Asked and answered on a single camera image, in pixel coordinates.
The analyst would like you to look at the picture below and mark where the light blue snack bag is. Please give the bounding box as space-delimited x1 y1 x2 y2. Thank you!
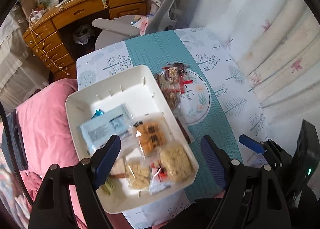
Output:
78 104 132 156

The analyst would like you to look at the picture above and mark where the pale yellow puff snack bag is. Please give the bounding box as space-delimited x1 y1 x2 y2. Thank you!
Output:
125 162 151 190

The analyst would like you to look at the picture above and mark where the blue foil snack packet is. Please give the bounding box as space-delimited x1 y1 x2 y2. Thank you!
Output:
92 109 104 118

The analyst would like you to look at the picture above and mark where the orange crab roe snack bag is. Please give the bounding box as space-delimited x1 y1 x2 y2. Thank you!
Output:
133 114 174 159

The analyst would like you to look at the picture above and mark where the white plastic organizer tray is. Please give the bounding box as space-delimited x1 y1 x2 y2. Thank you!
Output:
66 65 199 214

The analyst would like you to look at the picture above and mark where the green small snack packet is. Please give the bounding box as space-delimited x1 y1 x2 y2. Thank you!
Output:
101 179 115 195

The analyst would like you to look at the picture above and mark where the teal patterned tablecloth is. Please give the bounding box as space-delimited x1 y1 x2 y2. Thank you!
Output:
76 28 267 228

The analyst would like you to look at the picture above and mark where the red white small packet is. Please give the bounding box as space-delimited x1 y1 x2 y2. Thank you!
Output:
149 161 174 195

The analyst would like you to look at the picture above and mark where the pink bed blanket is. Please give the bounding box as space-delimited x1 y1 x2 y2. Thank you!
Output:
1 79 79 228

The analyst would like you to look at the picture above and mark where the clear nut mix bag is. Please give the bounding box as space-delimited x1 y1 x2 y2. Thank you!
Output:
155 73 181 111

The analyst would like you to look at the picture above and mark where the clear red date bag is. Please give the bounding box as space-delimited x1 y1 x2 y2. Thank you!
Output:
162 62 193 94

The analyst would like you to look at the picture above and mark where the white floral curtain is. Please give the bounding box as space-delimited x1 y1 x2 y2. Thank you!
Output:
191 0 319 154

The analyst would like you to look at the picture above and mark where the wooden desk with drawers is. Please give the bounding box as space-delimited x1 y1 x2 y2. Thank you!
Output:
23 0 148 81

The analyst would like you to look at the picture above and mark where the grey office chair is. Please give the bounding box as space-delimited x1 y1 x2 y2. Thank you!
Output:
92 0 180 50

